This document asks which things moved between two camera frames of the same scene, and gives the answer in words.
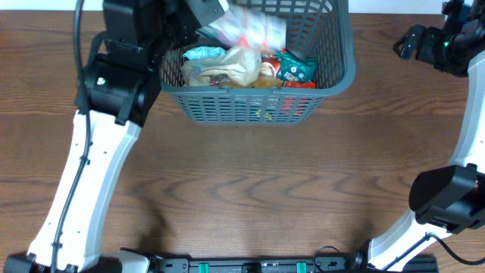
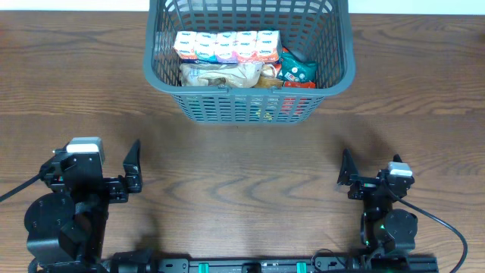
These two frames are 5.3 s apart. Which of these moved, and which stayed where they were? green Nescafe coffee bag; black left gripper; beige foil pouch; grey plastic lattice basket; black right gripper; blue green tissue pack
Moved: black right gripper; blue green tissue pack; black left gripper
Stayed: beige foil pouch; grey plastic lattice basket; green Nescafe coffee bag
